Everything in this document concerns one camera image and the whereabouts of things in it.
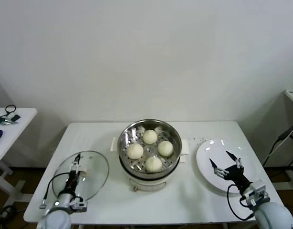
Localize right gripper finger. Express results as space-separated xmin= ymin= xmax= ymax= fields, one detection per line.
xmin=225 ymin=150 xmax=244 ymax=170
xmin=209 ymin=158 xmax=228 ymax=178

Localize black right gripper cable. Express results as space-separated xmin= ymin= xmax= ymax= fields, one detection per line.
xmin=227 ymin=183 xmax=256 ymax=220

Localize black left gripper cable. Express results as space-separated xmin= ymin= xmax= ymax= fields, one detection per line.
xmin=40 ymin=172 xmax=74 ymax=209

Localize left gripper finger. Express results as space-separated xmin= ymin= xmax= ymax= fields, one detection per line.
xmin=70 ymin=154 xmax=82 ymax=173

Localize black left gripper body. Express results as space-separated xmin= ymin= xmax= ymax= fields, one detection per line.
xmin=66 ymin=170 xmax=81 ymax=193

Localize black floor cables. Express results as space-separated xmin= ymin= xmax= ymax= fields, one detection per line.
xmin=0 ymin=185 xmax=27 ymax=226

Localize white steamed baozi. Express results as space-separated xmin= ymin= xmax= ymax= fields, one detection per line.
xmin=126 ymin=143 xmax=144 ymax=160
xmin=145 ymin=156 xmax=163 ymax=173
xmin=143 ymin=129 xmax=158 ymax=145
xmin=157 ymin=140 xmax=174 ymax=157

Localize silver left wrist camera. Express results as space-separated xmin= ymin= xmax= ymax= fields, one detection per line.
xmin=70 ymin=197 xmax=87 ymax=213

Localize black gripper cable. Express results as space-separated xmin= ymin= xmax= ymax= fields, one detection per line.
xmin=40 ymin=172 xmax=74 ymax=209
xmin=227 ymin=183 xmax=256 ymax=220

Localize white round plate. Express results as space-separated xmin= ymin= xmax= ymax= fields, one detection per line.
xmin=196 ymin=139 xmax=256 ymax=194

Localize white electric cooker pot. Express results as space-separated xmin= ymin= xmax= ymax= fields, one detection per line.
xmin=119 ymin=152 xmax=187 ymax=192

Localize white side table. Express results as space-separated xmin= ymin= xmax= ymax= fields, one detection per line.
xmin=0 ymin=107 xmax=38 ymax=209

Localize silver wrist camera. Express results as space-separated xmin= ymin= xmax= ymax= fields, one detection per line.
xmin=70 ymin=197 xmax=87 ymax=213
xmin=243 ymin=180 xmax=269 ymax=207

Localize glass pot lid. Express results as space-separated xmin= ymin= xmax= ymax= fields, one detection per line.
xmin=52 ymin=150 xmax=110 ymax=201

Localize perforated steel steamer basket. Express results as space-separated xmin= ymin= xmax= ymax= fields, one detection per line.
xmin=110 ymin=119 xmax=190 ymax=174

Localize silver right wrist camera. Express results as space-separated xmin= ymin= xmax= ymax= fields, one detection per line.
xmin=243 ymin=180 xmax=269 ymax=207

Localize black power adapter cable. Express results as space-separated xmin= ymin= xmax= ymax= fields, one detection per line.
xmin=262 ymin=125 xmax=293 ymax=167

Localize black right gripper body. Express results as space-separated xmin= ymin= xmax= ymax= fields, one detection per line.
xmin=223 ymin=165 xmax=254 ymax=193

